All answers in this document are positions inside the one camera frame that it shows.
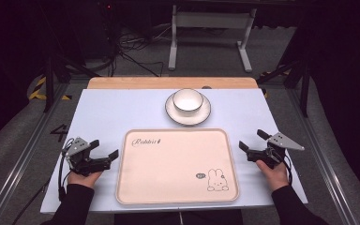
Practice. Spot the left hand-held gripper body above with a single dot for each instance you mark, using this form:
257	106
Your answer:
82	162

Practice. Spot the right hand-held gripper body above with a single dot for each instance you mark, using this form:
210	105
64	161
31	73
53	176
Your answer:
270	153

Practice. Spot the person's left hand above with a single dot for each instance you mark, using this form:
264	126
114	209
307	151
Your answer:
84	179

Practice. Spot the person's right hand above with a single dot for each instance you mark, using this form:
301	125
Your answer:
275	176

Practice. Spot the white table board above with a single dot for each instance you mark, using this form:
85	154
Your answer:
106	115

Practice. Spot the white plate with dark rim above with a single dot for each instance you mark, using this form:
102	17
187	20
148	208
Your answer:
187	118

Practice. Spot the pink tray with rabbit print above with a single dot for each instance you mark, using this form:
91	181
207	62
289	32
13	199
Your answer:
175	168

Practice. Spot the black tripod stand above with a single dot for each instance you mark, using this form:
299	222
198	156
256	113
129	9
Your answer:
300	78
51	78

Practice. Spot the white bowl with dark rim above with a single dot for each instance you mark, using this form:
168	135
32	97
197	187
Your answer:
187	100

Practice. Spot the white metal stand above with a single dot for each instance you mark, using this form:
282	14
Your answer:
211	20

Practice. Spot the aluminium frame rail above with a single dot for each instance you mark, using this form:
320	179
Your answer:
22	156
325	162

